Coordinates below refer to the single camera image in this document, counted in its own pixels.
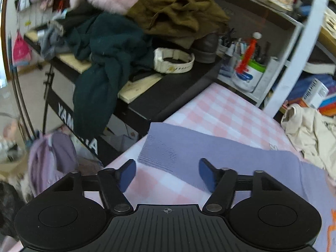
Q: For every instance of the white wristwatch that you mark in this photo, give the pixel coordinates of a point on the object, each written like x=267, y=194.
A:
x=173, y=67

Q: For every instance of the pink and purple sweater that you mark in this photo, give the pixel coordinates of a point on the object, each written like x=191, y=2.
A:
x=236, y=157

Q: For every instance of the black digital piano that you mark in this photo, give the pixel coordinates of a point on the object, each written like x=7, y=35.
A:
x=162, y=97

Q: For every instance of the white pen cup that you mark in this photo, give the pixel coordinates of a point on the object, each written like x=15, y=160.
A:
x=248, y=76

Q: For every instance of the white barcode box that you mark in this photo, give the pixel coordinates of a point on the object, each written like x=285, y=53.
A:
x=316, y=92

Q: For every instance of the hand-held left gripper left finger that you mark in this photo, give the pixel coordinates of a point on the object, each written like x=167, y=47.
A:
x=127, y=176

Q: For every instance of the grey cloth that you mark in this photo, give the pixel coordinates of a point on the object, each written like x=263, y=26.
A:
x=51, y=39

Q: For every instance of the cream tote bag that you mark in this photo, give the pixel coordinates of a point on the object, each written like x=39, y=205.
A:
x=309, y=134

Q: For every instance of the olive green garment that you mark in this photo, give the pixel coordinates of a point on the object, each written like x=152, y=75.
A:
x=178, y=10

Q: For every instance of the pink hanging bag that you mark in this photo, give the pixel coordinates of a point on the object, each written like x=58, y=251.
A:
x=20, y=50

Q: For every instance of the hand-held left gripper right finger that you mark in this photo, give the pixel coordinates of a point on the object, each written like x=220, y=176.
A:
x=207, y=174

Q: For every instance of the white bookshelf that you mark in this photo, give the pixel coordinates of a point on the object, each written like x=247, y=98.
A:
x=296, y=57

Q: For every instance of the dark green garment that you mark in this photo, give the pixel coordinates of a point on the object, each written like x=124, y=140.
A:
x=105, y=57

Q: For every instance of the purple backpack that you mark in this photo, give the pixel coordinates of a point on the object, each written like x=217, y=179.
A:
x=52, y=157

